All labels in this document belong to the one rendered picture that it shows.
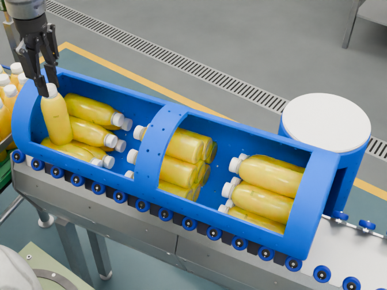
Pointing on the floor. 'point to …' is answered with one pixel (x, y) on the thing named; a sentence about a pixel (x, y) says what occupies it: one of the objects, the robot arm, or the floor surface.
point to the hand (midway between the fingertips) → (46, 80)
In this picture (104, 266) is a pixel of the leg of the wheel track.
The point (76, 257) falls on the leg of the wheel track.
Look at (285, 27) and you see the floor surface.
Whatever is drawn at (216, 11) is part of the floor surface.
